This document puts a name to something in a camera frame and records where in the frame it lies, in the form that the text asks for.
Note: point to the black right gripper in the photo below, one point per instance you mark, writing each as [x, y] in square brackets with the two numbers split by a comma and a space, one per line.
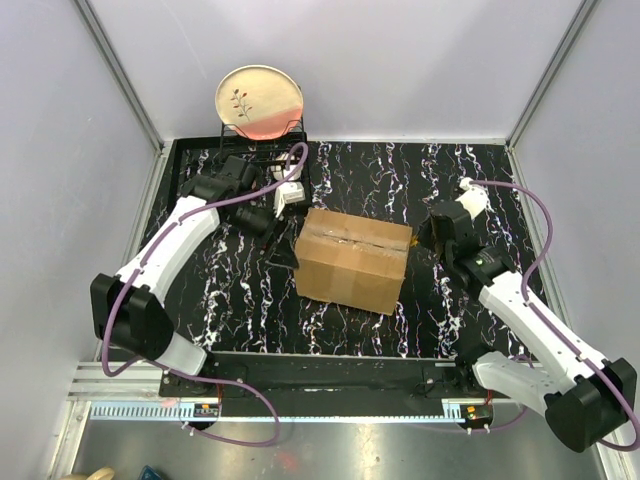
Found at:
[424, 231]

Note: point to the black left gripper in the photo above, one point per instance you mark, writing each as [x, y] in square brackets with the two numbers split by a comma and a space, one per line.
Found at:
[284, 252]

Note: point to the brown cardboard express box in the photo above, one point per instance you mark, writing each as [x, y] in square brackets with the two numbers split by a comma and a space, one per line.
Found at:
[352, 261]

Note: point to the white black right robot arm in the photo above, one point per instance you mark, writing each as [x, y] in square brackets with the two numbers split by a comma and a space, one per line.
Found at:
[582, 395]

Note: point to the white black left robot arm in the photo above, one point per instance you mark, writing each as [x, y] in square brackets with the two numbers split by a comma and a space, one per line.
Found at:
[128, 307]

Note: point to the small white cup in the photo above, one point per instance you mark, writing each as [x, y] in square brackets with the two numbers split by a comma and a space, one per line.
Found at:
[283, 167]

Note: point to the beige pink floral plate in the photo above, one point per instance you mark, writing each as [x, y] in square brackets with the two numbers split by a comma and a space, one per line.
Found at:
[259, 102]

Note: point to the dark blue tray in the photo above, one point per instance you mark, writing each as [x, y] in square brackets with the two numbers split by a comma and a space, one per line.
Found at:
[148, 473]

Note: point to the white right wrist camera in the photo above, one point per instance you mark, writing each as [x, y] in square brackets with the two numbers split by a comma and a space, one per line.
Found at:
[474, 198]

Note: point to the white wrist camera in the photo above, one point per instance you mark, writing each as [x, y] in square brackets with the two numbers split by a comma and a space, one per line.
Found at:
[474, 198]
[286, 194]

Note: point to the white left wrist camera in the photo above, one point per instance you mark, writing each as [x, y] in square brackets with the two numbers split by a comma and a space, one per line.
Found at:
[286, 194]

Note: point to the black wire dish rack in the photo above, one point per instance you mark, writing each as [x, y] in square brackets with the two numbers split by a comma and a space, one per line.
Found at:
[229, 141]

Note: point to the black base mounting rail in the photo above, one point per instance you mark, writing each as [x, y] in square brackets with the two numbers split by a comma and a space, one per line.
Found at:
[306, 373]

